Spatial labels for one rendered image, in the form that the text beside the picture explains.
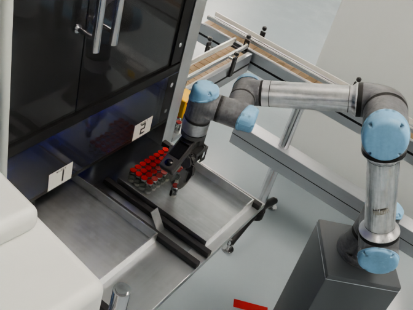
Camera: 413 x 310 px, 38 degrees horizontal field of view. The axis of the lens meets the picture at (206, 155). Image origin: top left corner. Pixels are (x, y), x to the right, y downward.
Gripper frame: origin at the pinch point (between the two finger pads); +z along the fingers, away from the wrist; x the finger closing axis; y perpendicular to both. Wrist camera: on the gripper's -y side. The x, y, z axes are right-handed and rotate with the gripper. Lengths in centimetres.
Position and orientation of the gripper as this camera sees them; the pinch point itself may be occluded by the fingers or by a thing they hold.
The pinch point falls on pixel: (174, 184)
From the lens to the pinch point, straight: 181.2
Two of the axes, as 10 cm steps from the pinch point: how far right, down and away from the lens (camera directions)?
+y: 5.7, -4.0, 7.1
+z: -2.4, 7.5, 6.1
